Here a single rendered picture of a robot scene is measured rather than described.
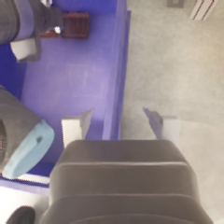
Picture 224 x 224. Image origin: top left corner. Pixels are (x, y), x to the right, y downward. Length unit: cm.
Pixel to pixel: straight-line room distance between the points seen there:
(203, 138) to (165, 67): 41
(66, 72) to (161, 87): 44
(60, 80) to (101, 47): 20
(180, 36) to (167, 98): 31
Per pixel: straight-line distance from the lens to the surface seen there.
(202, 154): 56
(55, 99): 62
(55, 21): 48
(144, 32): 91
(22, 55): 42
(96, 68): 60
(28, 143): 23
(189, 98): 83
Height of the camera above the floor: 77
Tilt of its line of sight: 80 degrees down
